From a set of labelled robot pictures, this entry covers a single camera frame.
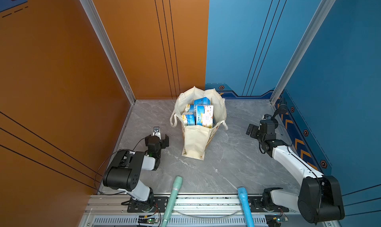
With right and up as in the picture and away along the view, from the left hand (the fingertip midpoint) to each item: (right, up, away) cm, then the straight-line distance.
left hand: (158, 133), depth 95 cm
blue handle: (+48, -27, -21) cm, 59 cm away
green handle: (+15, -23, -17) cm, 32 cm away
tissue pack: (+29, +12, -18) cm, 36 cm away
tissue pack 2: (+19, +16, -3) cm, 25 cm away
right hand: (+61, +4, -6) cm, 61 cm away
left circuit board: (+1, -38, -24) cm, 45 cm away
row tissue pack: (+28, +20, -6) cm, 35 cm away
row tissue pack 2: (+20, +10, -18) cm, 29 cm away
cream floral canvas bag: (+24, -1, -18) cm, 30 cm away
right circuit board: (+62, -38, -25) cm, 77 cm away
